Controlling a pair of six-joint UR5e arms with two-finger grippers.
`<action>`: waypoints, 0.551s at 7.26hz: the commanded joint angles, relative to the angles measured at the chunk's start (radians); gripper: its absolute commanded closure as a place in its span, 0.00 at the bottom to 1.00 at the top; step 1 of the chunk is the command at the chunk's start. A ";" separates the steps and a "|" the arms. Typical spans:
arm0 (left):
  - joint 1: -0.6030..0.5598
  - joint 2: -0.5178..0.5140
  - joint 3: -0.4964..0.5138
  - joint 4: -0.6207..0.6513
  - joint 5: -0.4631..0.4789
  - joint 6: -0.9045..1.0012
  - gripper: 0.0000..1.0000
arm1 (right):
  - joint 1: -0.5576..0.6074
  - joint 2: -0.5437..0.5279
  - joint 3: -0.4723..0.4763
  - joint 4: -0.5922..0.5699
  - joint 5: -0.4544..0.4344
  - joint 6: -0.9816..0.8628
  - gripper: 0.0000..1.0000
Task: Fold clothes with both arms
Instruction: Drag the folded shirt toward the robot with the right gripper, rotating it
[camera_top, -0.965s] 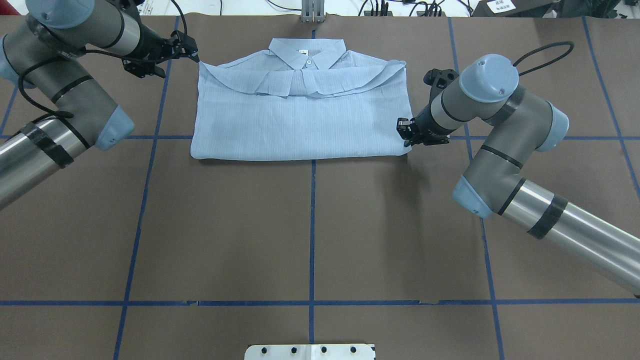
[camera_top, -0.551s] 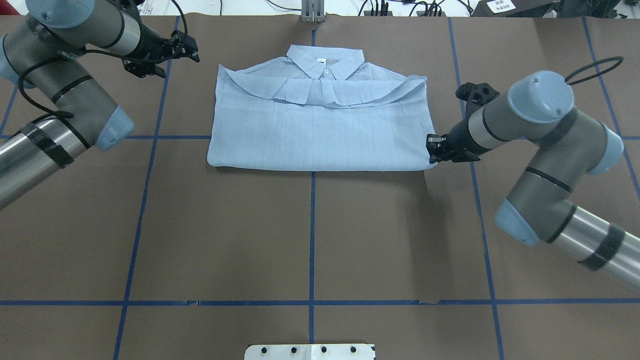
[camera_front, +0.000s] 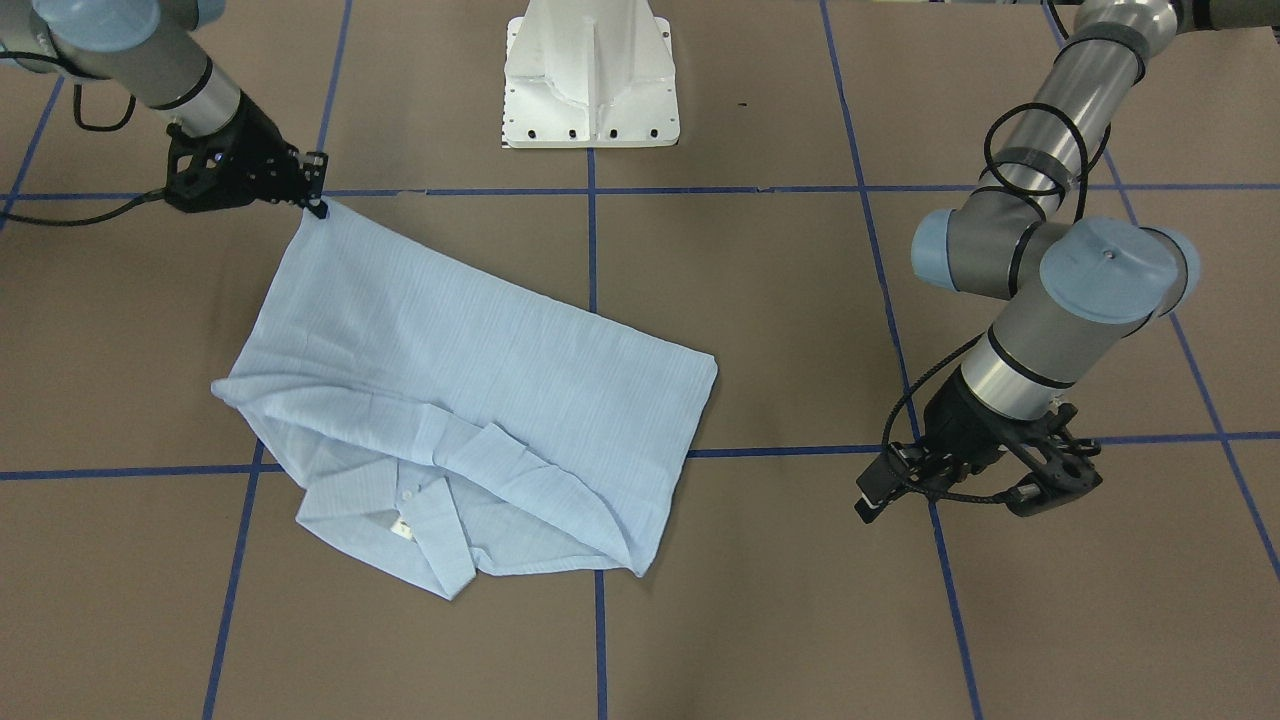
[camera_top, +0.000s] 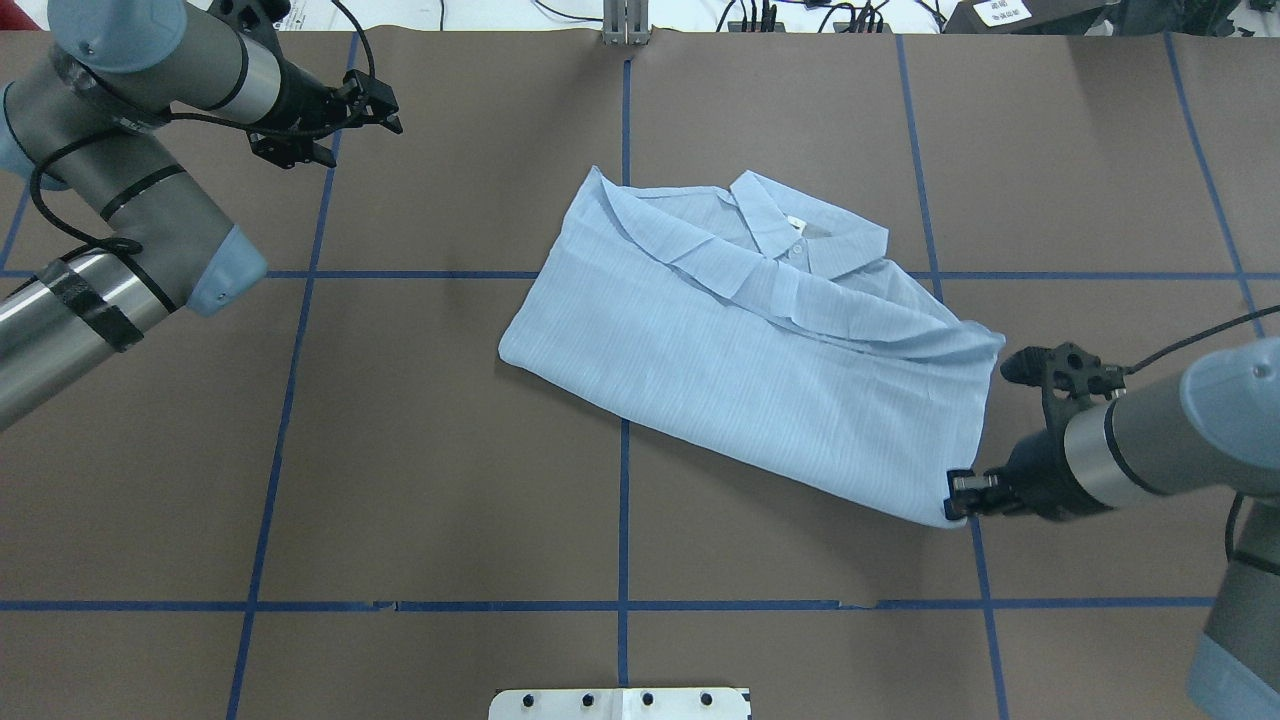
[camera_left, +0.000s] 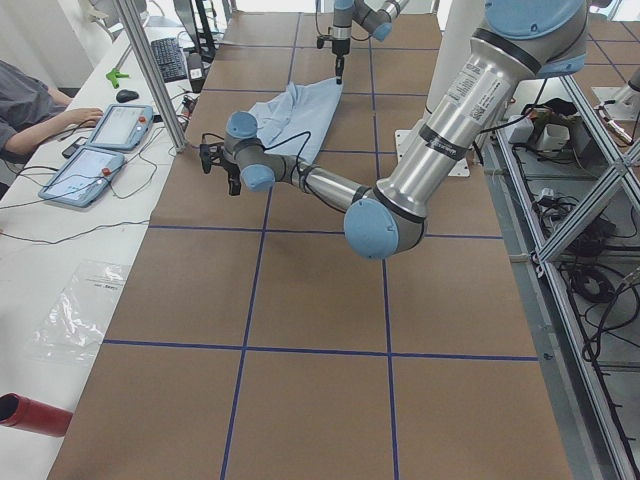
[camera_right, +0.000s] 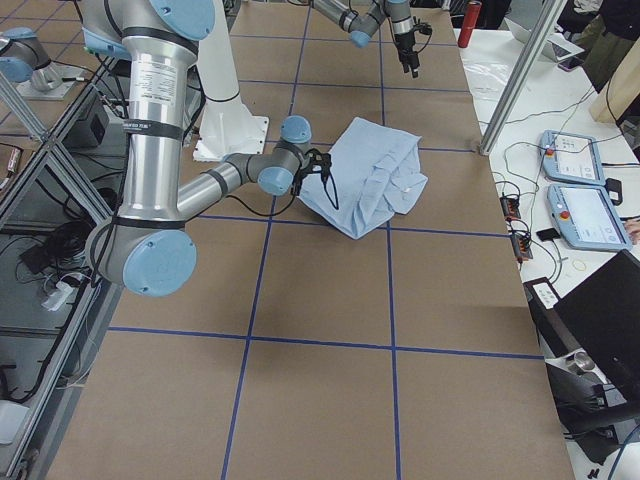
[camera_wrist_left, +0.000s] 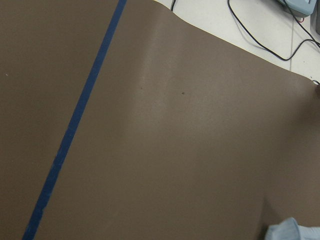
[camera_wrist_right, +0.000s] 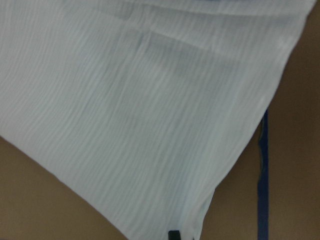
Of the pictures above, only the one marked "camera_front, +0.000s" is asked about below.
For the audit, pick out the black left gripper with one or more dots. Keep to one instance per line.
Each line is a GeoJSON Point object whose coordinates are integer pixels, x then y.
{"type": "Point", "coordinates": [962, 417]}

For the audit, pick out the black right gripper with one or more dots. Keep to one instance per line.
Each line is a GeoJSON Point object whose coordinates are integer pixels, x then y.
{"type": "Point", "coordinates": [256, 137]}

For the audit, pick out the light blue button shirt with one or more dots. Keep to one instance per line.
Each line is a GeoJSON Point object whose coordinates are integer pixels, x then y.
{"type": "Point", "coordinates": [443, 423]}

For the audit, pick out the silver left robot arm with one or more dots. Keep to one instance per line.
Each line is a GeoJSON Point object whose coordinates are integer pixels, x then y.
{"type": "Point", "coordinates": [1073, 286]}

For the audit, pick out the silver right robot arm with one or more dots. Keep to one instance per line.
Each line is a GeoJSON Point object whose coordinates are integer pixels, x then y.
{"type": "Point", "coordinates": [148, 47]}

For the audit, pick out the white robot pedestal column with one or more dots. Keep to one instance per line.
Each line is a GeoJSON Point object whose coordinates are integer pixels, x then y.
{"type": "Point", "coordinates": [590, 75]}

